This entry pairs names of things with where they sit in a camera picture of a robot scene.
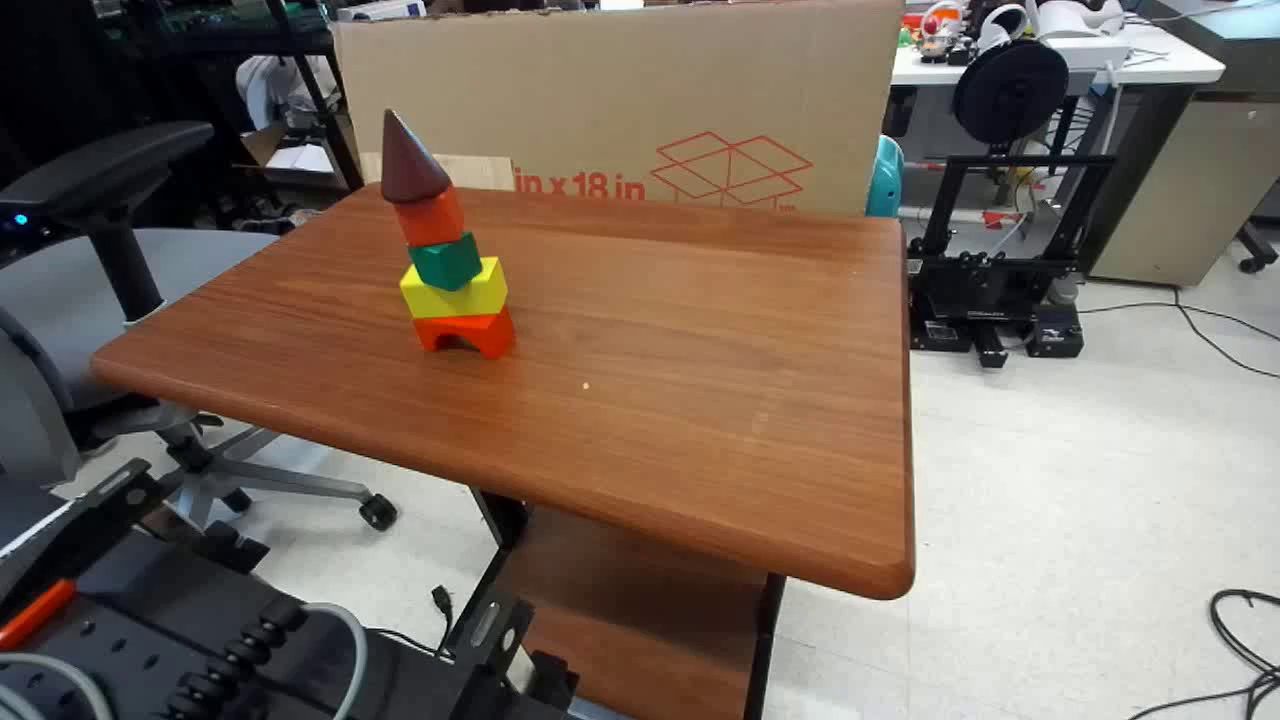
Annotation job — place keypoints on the brown cone block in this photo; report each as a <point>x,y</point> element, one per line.
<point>411,166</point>

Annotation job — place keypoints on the orange arch block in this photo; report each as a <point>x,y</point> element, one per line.
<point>495,335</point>

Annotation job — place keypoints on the yellow block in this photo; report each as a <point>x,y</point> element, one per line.
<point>488,291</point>

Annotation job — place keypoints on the green block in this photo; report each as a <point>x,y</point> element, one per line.
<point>449,267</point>

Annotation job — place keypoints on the orange cube block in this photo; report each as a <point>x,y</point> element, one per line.
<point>432,216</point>

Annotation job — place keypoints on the large cardboard box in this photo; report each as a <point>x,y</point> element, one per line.
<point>603,92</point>

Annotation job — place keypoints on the teal round object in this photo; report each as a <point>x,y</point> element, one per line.
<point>884,182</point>

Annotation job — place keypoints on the black 3D printer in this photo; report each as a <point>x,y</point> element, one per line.
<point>983,287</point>

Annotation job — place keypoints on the open cardboard box with paper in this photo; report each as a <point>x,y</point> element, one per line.
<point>296,159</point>

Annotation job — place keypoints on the black filament spool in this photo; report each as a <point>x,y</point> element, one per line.
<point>1010,89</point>

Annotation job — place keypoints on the grey office chair black armrest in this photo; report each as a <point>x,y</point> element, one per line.
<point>135,257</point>

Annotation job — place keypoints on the black metal shelf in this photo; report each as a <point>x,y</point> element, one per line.
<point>214,42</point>

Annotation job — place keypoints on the black robot platform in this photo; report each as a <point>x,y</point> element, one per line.
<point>173,625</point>

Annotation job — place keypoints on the beige cabinet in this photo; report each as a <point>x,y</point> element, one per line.
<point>1186,185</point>

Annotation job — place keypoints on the white desk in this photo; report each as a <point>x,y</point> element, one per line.
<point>1145,62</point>

